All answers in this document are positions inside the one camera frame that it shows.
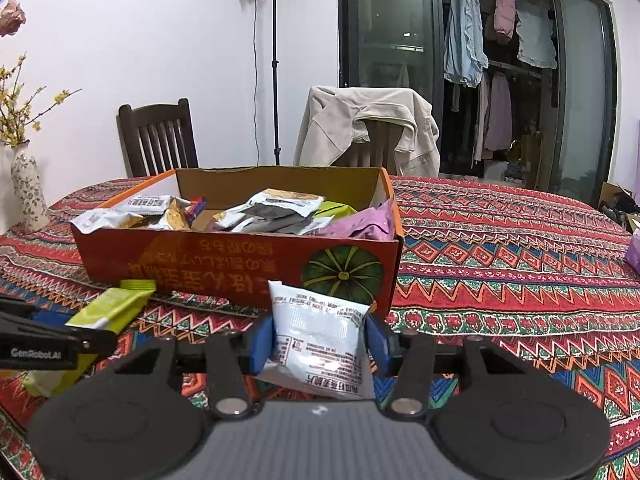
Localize white hanging garment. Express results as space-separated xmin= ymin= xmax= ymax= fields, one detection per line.
xmin=515 ymin=2 xmax=558 ymax=70

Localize white snack packet red print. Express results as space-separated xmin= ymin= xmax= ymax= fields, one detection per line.
xmin=257 ymin=280 xmax=377 ymax=401

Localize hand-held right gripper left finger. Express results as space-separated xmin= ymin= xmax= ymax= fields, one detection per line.
xmin=112 ymin=316 xmax=275 ymax=420

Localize orange cardboard box pumpkin print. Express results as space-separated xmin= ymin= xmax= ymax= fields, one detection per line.
xmin=70 ymin=166 xmax=405 ymax=318

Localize white and black snack packet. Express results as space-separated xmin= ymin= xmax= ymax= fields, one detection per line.
xmin=247 ymin=189 xmax=326 ymax=221

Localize yellow flower branches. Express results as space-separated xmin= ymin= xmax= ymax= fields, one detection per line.
xmin=0 ymin=55 xmax=83 ymax=148

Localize wardrobe with hanging clothes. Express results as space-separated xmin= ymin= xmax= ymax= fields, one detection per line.
xmin=337 ymin=0 xmax=618 ymax=206

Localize purple tissue pack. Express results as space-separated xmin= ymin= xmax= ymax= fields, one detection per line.
xmin=624 ymin=232 xmax=640 ymax=276

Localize yellow-green and white snack packet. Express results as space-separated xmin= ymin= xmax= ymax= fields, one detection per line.
xmin=22 ymin=279 xmax=157 ymax=397

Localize black cable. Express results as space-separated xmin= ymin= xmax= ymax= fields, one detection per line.
xmin=251 ymin=0 xmax=262 ymax=166

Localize light blue hanging shirt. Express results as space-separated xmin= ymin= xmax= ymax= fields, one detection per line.
xmin=444 ymin=0 xmax=490 ymax=88

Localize purple snack packet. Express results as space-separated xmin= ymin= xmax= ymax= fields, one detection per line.
xmin=320 ymin=200 xmax=397 ymax=242

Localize red and blue snack packet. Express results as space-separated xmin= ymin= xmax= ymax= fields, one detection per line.
xmin=185 ymin=196 xmax=208 ymax=226

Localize dried pink flowers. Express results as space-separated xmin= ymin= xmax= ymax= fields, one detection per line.
xmin=0 ymin=0 xmax=27 ymax=38

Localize white biscuit packet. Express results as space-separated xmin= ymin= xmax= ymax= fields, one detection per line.
xmin=150 ymin=199 xmax=193 ymax=232
xmin=117 ymin=194 xmax=173 ymax=216

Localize pink hanging garment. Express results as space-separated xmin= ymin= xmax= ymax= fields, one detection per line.
xmin=494 ymin=0 xmax=517 ymax=43

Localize dark wooden chair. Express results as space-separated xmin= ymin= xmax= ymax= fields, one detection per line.
xmin=117 ymin=98 xmax=199 ymax=178

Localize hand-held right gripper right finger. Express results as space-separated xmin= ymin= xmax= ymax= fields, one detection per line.
xmin=366 ymin=314 xmax=532 ymax=420

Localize small white snack packet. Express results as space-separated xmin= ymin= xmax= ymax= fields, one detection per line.
xmin=212 ymin=208 xmax=266 ymax=233

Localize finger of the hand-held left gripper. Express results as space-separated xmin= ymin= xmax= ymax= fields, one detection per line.
xmin=0 ymin=320 xmax=117 ymax=356
xmin=0 ymin=296 xmax=71 ymax=329

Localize open brown cardboard box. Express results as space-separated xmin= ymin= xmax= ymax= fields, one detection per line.
xmin=597 ymin=181 xmax=640 ymax=233

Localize brown wooden chair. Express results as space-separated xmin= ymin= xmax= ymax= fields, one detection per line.
xmin=332 ymin=120 xmax=403 ymax=168

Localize floral ceramic vase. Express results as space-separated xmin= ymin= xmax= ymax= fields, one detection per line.
xmin=11 ymin=142 xmax=50 ymax=233

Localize pale pink hanging clothes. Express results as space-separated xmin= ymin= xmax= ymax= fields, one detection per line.
xmin=472 ymin=70 xmax=515 ymax=161

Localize black studio light stand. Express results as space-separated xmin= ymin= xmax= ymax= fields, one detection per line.
xmin=247 ymin=0 xmax=286 ymax=166

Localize beige jacket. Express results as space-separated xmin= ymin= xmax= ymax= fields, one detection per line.
xmin=294 ymin=85 xmax=441 ymax=178

